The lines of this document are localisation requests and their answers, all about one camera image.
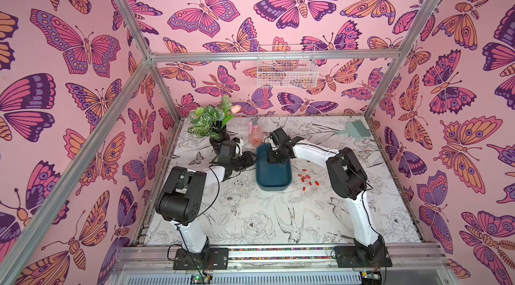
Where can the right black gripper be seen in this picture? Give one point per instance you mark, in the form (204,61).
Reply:
(277,155)

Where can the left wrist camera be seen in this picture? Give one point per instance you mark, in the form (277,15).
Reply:
(238,143)

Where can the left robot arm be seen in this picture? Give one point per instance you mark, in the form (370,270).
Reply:
(180,199)

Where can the green plant in black vase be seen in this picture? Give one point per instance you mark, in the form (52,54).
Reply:
(211,122)

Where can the aluminium front rail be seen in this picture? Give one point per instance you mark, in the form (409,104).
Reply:
(398,256)

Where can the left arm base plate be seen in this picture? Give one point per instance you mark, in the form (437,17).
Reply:
(201,259)

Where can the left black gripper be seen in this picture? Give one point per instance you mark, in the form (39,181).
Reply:
(247,159)

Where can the teal plastic storage box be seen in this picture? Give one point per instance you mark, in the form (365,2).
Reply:
(271,177)

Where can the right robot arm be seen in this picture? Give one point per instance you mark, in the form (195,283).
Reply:
(348,180)

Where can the white wire basket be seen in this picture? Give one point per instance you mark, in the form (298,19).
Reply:
(287,69)

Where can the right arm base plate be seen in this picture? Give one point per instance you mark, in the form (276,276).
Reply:
(362,257)

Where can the pink spray bottle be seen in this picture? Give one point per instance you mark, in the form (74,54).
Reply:
(256,134)

